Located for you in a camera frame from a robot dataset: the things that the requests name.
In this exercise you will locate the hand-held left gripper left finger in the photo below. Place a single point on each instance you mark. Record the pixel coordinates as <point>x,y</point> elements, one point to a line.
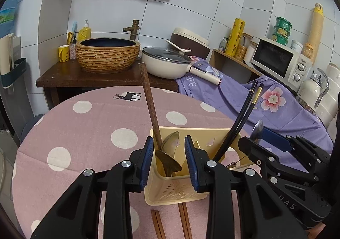
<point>147,164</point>

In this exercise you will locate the yellow mug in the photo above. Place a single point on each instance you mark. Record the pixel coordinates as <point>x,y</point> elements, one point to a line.
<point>63,54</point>

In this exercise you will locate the yellow soap dispenser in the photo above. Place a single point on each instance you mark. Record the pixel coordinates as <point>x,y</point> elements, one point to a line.
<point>84,33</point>

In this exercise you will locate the woven pattern sink basin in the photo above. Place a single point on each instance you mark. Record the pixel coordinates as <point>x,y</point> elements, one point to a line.
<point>106,59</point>

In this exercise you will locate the glass jar with grains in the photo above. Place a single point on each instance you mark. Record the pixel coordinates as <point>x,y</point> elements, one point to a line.
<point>240,52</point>

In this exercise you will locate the brown and cream rice cooker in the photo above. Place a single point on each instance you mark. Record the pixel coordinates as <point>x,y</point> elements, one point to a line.
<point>194,42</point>

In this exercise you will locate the dark wooden counter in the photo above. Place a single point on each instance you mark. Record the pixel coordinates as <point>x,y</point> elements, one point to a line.
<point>61,78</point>

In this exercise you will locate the small dark-capped bottle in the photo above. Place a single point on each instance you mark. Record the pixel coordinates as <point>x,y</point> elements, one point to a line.
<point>224,45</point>

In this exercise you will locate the cream plastic utensil holder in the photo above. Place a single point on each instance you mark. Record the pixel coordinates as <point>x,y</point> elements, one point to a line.
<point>175,193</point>

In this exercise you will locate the tall pale jar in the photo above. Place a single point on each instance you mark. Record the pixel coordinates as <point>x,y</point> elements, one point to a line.
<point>250,54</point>

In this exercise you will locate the short stack white paper bowls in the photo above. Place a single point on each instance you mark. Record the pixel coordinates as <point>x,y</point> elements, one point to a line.
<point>332,90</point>

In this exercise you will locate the yellow wrap roll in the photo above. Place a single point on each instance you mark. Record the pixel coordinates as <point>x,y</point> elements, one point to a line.
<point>235,37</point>

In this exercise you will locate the teal wall holder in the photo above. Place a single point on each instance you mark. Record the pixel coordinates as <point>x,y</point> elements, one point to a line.
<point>19,69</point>

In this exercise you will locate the blue toothbrush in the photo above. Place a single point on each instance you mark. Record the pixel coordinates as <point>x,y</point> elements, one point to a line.
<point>74,29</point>

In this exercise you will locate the white microwave oven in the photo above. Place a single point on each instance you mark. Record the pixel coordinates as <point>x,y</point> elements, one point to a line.
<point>273,58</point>

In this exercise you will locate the black chopstick with gold band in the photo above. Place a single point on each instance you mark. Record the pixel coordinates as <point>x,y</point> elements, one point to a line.
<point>259,89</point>

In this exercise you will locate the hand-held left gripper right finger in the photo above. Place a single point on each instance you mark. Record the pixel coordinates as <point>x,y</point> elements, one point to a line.
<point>190,164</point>

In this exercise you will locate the small white lidded tub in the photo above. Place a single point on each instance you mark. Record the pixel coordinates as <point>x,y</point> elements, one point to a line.
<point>296,46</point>

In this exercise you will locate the white thermos jug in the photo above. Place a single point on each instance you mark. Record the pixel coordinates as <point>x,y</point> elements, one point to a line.
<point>308,90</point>

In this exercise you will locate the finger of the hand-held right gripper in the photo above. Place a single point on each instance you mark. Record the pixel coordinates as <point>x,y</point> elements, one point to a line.
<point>255,148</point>
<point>276,138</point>

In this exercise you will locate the wooden shelf box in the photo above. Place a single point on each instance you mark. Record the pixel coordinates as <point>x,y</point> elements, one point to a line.
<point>225,65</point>

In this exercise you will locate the stack of yellow paper cups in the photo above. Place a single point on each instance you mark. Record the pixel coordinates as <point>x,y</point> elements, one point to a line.
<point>317,29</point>

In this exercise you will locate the pink polka dot tablecloth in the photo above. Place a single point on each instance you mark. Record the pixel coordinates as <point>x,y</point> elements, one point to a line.
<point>79,135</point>

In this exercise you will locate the blue water jug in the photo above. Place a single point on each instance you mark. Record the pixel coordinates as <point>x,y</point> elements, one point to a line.
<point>8,16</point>

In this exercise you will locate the purple floral cloth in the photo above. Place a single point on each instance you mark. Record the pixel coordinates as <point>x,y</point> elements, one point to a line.
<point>225,90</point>

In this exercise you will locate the yellow lidded jar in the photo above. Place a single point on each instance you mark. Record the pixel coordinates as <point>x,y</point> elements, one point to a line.
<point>308,51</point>

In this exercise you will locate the grey round bin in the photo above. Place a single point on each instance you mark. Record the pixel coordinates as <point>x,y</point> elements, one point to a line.
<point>32,128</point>

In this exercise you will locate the white rice paddle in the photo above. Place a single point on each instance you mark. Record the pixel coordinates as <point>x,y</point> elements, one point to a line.
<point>178,47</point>

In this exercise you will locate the bronze faucet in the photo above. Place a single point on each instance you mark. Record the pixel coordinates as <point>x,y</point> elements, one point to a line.
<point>135,29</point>

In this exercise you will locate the white pan with glass lid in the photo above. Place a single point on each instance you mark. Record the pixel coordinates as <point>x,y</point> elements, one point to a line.
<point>164,67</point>

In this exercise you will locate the small pink patterned bottle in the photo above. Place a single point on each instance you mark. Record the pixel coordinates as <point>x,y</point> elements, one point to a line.
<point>73,51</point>

